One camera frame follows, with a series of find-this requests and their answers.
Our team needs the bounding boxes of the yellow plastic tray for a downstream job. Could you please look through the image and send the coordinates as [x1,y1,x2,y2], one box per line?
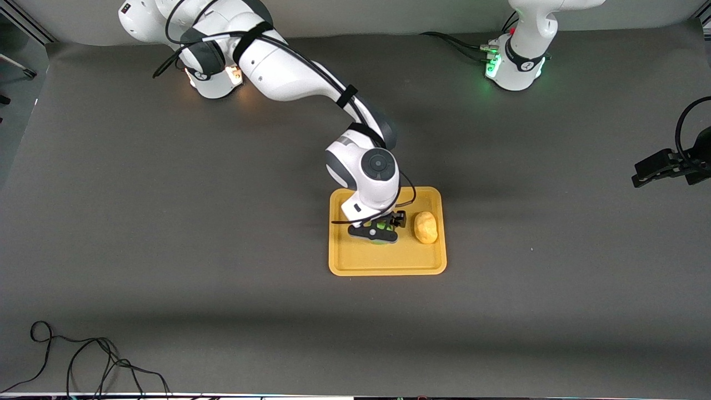
[328,187,448,277]

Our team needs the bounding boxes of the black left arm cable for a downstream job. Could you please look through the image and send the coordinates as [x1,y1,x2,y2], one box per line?
[674,97,711,167]

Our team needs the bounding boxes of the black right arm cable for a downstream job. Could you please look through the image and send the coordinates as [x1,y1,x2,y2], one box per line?
[153,0,417,226]

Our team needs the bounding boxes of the loose thin black cable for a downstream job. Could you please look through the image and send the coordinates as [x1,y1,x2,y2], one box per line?
[0,321,173,396]

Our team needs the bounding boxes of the yellow potato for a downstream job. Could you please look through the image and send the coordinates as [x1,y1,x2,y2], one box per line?
[413,211,439,244]

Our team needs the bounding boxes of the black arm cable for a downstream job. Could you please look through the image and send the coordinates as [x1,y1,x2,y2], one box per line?
[153,0,417,226]
[674,97,711,167]

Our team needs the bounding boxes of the black left arm base cables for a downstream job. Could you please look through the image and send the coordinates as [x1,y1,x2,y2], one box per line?
[420,14,518,63]

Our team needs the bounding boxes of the dark grey table mat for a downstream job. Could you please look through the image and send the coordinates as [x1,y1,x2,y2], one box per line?
[0,21,711,396]

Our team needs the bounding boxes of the green apple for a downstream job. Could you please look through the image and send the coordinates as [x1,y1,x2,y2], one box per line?
[371,220,396,246]

